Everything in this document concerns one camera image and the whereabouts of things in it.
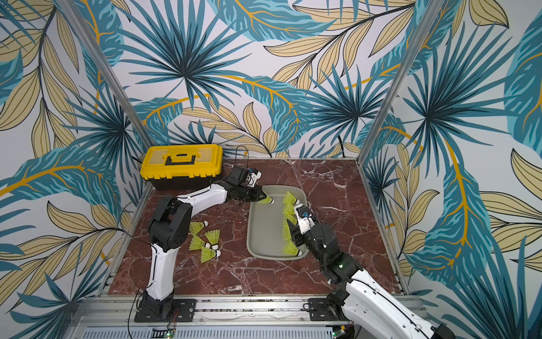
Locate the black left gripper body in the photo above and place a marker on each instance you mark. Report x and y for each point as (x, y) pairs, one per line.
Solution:
(248, 193)

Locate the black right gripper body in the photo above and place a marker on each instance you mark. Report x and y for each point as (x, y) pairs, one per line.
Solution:
(302, 236)

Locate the yellow shuttlecock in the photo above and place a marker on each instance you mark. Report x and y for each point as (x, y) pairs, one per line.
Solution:
(291, 218)
(286, 233)
(207, 254)
(267, 200)
(196, 227)
(290, 249)
(289, 210)
(291, 199)
(211, 241)

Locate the grey-green plastic storage tray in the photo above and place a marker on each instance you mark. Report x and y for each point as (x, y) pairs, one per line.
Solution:
(265, 226)

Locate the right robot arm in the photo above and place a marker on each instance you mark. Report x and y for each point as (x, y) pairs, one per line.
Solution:
(357, 297)

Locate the yellow black toolbox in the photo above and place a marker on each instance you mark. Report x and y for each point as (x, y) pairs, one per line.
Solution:
(182, 167)

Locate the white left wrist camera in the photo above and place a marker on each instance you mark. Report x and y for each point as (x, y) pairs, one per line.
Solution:
(252, 177)

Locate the aluminium frame post left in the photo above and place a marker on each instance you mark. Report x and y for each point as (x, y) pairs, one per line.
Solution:
(83, 31)

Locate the aluminium frame post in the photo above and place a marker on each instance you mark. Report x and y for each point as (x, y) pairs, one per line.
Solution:
(411, 53)
(83, 31)

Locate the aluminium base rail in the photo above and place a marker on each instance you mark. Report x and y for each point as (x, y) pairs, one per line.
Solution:
(215, 316)

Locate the aluminium frame post right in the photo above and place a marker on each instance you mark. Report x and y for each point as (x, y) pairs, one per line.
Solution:
(411, 53)

